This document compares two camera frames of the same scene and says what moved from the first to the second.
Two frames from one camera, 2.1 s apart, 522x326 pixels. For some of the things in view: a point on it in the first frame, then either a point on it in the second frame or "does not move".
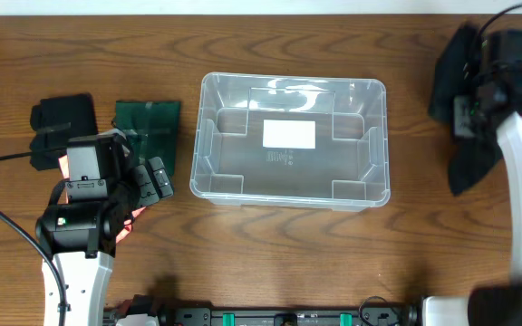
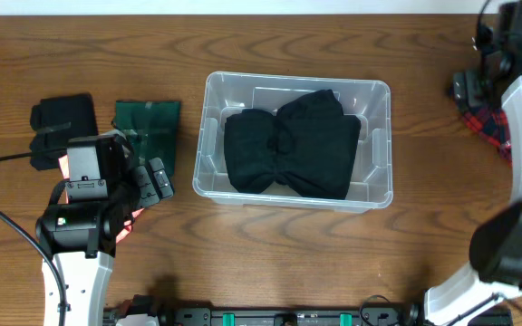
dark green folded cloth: [155, 124] does not move
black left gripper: [153, 182] does not move
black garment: [472, 52] → [309, 146]
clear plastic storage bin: [292, 142] does not move
